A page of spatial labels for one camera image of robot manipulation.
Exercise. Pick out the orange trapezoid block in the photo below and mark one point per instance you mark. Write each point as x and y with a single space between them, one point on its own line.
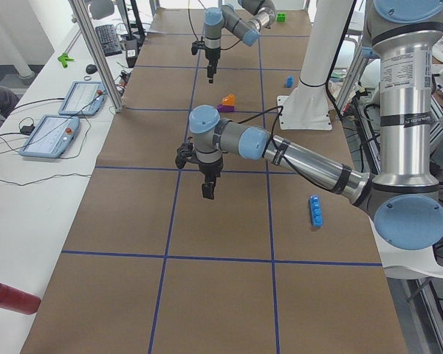
229 100

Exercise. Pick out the purple trapezoid block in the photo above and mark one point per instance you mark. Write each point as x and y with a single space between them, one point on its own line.
225 108

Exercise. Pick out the small blue block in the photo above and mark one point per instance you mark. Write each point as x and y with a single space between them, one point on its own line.
289 82

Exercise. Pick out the green block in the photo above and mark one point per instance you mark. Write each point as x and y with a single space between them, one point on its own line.
281 17

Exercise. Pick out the black keyboard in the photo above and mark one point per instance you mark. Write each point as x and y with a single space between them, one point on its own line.
108 39

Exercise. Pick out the long blue block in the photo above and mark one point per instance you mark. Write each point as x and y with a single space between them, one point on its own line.
316 213

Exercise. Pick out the black computer mouse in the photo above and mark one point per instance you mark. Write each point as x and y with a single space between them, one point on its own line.
91 69

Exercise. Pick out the far teach pendant tablet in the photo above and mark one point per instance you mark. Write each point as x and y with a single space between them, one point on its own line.
84 98

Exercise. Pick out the teach pendant tablet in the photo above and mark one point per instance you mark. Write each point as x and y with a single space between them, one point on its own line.
51 137
84 98

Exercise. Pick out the green plastic clamp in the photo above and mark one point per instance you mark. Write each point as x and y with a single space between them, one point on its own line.
65 59

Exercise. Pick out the near teach pendant tablet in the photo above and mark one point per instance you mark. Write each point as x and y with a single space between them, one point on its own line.
51 137

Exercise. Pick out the white paper sheet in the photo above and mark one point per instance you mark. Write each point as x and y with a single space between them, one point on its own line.
406 264

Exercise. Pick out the red cardboard tube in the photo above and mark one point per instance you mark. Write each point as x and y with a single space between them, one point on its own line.
17 300

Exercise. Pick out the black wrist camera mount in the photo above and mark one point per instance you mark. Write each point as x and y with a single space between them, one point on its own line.
185 153

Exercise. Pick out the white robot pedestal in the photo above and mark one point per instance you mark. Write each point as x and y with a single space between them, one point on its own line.
306 108

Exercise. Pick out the aluminium frame post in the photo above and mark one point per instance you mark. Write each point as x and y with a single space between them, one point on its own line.
81 13

